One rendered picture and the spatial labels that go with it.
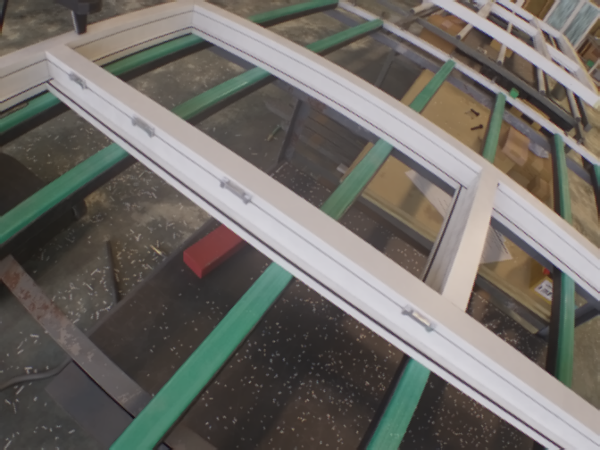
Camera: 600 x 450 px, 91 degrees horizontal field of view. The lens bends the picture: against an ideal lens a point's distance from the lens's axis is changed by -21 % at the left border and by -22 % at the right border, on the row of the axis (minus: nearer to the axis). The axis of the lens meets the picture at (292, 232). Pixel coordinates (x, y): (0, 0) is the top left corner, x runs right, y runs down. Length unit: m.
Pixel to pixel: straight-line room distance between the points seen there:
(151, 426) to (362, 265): 0.31
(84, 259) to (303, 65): 1.11
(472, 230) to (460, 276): 0.11
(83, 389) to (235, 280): 0.39
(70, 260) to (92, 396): 0.89
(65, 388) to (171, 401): 0.38
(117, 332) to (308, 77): 0.68
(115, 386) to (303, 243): 0.30
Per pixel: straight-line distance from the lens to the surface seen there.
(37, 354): 1.44
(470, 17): 2.57
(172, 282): 0.79
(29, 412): 1.40
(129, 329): 0.76
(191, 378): 0.44
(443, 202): 1.17
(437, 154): 0.82
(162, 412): 0.43
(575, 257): 0.93
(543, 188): 1.58
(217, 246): 0.80
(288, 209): 0.48
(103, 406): 0.75
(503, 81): 2.28
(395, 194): 1.08
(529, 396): 0.59
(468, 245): 0.61
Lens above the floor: 1.29
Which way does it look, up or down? 50 degrees down
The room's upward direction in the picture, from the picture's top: 24 degrees clockwise
